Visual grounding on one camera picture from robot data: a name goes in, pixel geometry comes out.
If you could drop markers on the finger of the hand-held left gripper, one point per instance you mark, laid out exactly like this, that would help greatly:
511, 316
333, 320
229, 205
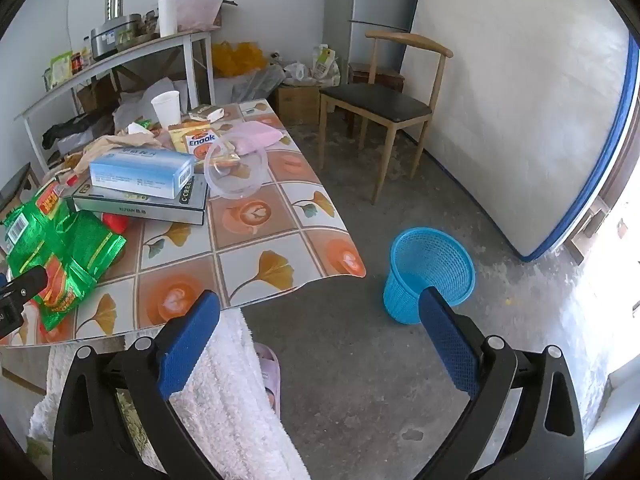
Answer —
9, 317
27, 285

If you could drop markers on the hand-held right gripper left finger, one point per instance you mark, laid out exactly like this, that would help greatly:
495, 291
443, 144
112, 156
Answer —
190, 340

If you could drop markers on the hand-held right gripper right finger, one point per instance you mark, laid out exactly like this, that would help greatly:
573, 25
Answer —
450, 340

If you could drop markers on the blue mesh waste basket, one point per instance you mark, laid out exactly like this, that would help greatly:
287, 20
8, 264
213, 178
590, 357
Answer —
430, 255

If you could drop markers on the blue medicine box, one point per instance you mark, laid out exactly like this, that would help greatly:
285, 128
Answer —
135, 170

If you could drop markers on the clear plastic container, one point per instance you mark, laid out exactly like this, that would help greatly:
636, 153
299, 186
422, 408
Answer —
212, 172

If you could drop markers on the pink packet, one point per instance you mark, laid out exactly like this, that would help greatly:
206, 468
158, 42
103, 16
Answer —
262, 135

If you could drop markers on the green snack bag red label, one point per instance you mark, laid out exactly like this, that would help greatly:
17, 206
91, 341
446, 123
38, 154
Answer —
62, 295
35, 220

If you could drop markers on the white fluffy blanket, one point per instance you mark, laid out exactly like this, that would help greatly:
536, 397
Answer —
235, 400

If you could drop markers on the pink slipper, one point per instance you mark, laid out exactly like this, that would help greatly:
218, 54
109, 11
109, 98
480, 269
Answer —
270, 365

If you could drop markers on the black cloth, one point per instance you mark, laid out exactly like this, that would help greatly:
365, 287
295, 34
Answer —
70, 130

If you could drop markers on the crumpled tan paper bag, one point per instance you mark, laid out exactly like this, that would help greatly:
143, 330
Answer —
107, 144

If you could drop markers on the crumpled white tissue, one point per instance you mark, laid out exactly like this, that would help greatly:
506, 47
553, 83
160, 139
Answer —
138, 129

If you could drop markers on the yellow snack packet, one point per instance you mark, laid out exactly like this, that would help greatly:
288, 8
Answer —
200, 140

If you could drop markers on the brown cardboard box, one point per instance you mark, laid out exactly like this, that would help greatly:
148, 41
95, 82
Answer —
95, 92

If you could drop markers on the green packet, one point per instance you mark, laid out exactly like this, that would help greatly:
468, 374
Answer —
61, 67

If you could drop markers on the white paper cup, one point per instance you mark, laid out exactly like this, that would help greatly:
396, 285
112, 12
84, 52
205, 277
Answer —
166, 110

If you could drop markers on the large white plastic bag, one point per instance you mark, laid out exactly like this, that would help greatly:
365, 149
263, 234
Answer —
145, 92

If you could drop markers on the dark sauce jar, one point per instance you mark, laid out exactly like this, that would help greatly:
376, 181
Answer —
76, 62

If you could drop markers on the white and brown biscuit packet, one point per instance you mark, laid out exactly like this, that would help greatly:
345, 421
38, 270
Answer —
207, 112

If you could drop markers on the white mattress with blue edge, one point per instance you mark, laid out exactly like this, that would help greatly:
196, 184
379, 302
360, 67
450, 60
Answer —
515, 110

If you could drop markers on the wooden chair with dark seat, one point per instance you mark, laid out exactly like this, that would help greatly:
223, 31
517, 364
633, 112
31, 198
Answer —
375, 100

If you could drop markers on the white shelf table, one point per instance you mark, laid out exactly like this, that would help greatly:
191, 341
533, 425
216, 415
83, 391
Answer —
125, 52

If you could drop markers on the grey plastic bag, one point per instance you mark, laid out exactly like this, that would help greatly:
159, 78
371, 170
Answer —
257, 85

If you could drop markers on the dark wooden stool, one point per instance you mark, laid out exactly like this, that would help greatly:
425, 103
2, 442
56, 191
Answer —
385, 77

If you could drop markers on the yellow plastic bag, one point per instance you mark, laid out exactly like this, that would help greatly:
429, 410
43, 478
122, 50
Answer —
240, 57

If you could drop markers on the small white plastic bag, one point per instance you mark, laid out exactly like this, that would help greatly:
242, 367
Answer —
298, 71

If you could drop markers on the stainless steel tube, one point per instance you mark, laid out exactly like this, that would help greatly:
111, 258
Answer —
114, 5

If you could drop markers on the paper towel roll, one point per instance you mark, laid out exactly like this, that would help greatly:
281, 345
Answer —
167, 17

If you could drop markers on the white and green carton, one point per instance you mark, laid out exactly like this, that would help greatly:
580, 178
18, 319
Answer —
325, 62

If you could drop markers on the pink plastic bag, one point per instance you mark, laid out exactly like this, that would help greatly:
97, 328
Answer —
197, 10

